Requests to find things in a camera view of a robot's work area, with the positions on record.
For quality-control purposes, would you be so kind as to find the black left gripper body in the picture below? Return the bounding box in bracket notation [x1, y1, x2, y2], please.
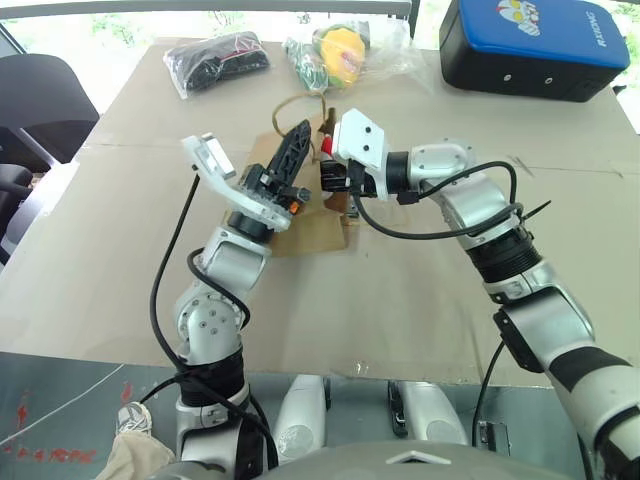
[238, 163, 312, 214]

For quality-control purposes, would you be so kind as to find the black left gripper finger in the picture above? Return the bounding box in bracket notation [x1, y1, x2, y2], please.
[268, 119, 314, 185]

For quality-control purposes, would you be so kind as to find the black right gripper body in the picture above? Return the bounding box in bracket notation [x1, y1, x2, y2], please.
[318, 157, 377, 199]

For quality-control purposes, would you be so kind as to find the brown paper bag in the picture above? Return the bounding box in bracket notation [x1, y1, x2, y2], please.
[243, 92, 362, 259]

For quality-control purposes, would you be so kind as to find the green plush toy in plastic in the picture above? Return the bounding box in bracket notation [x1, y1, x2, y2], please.
[281, 36, 331, 95]

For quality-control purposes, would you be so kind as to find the yellow plush toy in plastic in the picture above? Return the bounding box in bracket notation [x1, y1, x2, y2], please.
[311, 24, 370, 90]

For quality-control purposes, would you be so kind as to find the black plush toy in plastic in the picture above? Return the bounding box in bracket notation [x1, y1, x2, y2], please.
[162, 30, 272, 102]

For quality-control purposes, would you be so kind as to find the brown cardboard sheet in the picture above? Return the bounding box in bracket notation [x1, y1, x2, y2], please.
[0, 36, 640, 387]

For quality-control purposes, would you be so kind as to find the black zip tie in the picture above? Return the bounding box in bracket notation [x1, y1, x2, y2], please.
[513, 199, 552, 229]

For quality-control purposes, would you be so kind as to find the silver robot leg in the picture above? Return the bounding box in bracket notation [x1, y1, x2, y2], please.
[273, 374, 330, 466]
[387, 379, 470, 449]

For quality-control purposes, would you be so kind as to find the blue and black case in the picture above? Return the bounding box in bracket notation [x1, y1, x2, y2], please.
[438, 0, 632, 104]

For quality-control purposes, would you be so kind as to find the black office chair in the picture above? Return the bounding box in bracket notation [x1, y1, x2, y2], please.
[0, 53, 102, 267]

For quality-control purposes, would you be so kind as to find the white sneaker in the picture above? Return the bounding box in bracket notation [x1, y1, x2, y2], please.
[115, 400, 154, 437]

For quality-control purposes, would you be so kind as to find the grey robot torso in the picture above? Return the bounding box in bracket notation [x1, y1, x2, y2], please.
[149, 441, 587, 480]

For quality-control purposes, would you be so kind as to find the beige trouser leg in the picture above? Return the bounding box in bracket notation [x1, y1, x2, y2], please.
[94, 431, 177, 480]

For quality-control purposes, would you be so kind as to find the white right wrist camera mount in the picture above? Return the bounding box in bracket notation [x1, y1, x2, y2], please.
[329, 107, 392, 202]

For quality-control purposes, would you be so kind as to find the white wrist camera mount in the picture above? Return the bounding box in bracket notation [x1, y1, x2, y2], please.
[180, 132, 294, 233]
[329, 107, 392, 202]

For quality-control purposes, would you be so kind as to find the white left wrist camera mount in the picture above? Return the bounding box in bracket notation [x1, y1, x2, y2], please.
[180, 132, 294, 233]

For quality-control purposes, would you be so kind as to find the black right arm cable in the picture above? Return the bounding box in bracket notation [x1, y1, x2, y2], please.
[348, 160, 525, 243]

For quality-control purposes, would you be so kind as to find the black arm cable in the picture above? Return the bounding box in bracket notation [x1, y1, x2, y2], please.
[348, 160, 525, 243]
[138, 169, 280, 471]

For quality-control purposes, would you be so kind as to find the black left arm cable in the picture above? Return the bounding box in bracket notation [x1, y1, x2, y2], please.
[138, 169, 280, 471]

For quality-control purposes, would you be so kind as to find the grey metal rail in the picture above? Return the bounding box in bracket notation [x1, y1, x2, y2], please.
[0, 0, 412, 22]

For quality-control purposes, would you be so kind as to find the thin white floor cable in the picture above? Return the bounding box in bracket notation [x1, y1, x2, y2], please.
[0, 363, 126, 447]

